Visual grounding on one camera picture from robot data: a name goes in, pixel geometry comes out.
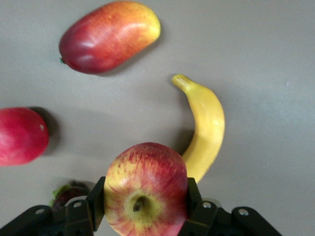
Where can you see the red yellow striped apple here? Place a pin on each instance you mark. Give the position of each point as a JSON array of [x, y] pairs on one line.
[[147, 186]]

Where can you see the yellow banana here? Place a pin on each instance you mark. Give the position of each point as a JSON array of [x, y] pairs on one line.
[[206, 123]]

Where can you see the red yellow mango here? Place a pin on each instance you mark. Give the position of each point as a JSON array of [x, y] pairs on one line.
[[108, 37]]

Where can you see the plain red round fruit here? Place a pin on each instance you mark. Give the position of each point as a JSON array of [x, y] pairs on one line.
[[19, 136]]

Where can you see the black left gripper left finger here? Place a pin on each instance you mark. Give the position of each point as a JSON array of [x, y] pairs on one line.
[[81, 214]]

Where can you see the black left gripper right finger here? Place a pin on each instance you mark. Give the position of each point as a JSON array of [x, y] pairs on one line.
[[209, 216]]

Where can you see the dark purple plum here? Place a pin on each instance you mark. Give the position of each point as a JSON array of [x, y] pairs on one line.
[[66, 194]]

